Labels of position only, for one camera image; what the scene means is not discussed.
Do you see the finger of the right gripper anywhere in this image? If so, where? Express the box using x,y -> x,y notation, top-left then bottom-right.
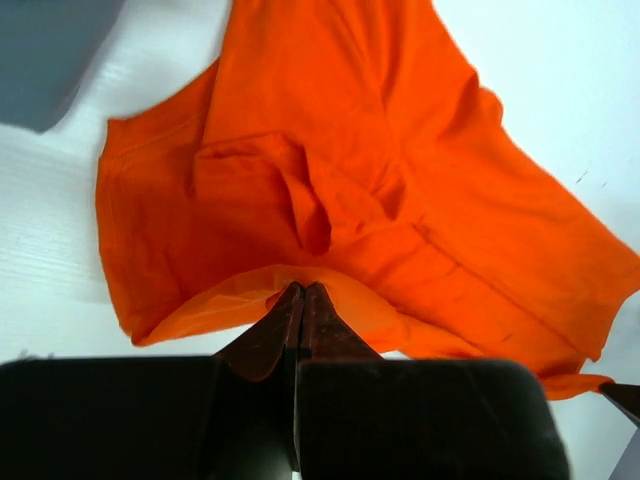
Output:
599,383 -> 640,428

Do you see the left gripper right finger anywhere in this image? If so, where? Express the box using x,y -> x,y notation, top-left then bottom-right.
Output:
296,284 -> 570,479

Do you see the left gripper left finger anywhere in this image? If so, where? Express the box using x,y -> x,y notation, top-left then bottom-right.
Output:
1,284 -> 304,479

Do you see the orange t shirt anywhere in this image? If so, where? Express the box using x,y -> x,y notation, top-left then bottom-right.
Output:
95,1 -> 639,400

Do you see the grey-blue bottom t shirt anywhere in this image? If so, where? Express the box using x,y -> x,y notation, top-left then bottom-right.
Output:
1,0 -> 123,133

